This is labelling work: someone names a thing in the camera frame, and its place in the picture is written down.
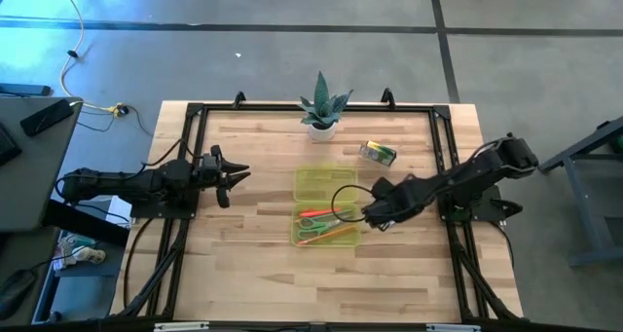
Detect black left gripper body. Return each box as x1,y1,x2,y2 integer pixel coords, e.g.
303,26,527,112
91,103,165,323
194,144,234,209

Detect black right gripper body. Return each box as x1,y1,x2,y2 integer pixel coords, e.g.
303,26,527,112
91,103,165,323
361,174,429,232

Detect yellow green crayon box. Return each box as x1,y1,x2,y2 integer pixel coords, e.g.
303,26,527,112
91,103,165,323
358,139,398,167

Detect orange pencil pink eraser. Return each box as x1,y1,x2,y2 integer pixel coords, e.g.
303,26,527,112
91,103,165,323
297,224,358,246

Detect green translucent pencil case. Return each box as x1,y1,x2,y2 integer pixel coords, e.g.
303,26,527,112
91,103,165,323
290,165,362,248

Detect orange pen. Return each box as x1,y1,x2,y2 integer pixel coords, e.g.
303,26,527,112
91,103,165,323
298,207,343,219

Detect green handled scissors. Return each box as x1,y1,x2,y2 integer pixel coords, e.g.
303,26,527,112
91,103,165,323
295,215,348,240

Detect white plant pot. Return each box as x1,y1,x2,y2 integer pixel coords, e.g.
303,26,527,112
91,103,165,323
308,121,337,142

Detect white paper sheet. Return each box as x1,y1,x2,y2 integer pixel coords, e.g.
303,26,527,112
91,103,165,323
105,195,135,225

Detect green succulent plant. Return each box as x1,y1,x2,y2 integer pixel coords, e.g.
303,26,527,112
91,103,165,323
297,70,354,129

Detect small pale toy figure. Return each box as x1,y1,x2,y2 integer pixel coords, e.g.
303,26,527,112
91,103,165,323
55,234,107,270

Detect black phone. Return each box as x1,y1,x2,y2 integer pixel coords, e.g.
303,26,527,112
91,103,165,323
19,98,75,137

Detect grey desk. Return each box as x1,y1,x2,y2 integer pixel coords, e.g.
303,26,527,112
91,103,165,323
0,96,84,234

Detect grey-blue metal cart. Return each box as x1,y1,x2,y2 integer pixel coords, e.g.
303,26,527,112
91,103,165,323
536,116,623,268

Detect black flat bar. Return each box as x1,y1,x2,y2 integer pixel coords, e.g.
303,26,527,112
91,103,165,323
0,82,53,97

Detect black keyboard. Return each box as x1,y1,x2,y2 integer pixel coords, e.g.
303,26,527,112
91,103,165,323
0,122,23,166

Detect dark computer mouse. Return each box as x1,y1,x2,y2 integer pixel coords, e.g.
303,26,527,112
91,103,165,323
0,269,36,318

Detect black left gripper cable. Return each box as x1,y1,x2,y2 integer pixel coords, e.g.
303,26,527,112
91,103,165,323
140,137,203,168

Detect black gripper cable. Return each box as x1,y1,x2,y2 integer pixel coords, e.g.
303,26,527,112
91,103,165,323
331,184,379,224
140,137,203,168

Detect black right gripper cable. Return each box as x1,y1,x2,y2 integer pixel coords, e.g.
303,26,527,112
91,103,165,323
331,184,379,224

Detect black aluminium table frame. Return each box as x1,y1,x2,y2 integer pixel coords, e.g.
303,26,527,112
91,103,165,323
111,89,525,323

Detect silver table bracket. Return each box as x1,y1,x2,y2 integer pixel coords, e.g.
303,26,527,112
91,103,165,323
154,321,210,332
426,323,482,332

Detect cream floor cable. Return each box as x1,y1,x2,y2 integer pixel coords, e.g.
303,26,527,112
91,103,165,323
56,0,123,114

